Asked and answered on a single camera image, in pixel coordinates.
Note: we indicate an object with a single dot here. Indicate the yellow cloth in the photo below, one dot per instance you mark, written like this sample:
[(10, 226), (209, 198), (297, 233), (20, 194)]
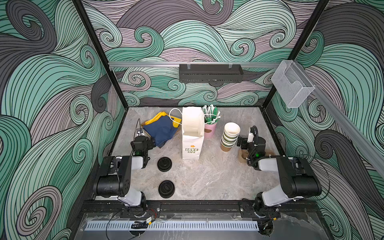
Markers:
[(176, 121)]

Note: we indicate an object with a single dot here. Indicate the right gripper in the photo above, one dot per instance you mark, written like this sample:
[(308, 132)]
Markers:
[(243, 142)]

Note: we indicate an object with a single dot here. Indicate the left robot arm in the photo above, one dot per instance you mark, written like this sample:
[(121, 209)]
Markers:
[(113, 180)]

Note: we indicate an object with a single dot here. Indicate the stack of paper cups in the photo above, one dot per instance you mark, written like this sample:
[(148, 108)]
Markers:
[(230, 136)]

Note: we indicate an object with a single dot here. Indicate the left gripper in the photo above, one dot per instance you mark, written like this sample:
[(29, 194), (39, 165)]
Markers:
[(139, 138)]

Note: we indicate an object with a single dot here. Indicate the white slotted cable duct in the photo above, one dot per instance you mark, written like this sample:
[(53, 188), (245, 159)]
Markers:
[(174, 226)]

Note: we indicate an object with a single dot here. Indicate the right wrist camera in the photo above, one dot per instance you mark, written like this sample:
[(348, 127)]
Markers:
[(250, 136)]

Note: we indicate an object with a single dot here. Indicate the pink cup holder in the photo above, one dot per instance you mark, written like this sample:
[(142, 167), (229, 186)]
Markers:
[(209, 130)]

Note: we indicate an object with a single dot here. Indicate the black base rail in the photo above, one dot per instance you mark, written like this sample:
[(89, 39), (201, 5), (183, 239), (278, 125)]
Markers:
[(164, 208)]

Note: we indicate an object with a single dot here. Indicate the navy blue cloth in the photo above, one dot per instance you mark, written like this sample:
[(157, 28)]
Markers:
[(161, 130)]

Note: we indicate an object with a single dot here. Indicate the black cup lid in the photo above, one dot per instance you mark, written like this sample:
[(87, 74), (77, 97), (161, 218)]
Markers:
[(164, 164), (166, 189)]

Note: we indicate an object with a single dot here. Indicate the black wall shelf tray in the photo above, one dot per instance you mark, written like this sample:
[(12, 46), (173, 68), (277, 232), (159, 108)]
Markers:
[(210, 73)]

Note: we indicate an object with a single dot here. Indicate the clear acrylic wall holder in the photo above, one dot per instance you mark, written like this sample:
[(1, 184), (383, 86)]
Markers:
[(292, 83)]

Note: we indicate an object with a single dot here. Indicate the white paper takeout bag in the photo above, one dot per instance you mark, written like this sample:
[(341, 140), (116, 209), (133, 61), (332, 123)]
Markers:
[(193, 131)]

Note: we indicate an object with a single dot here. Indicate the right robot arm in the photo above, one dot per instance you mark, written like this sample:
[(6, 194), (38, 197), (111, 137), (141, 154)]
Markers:
[(297, 179)]

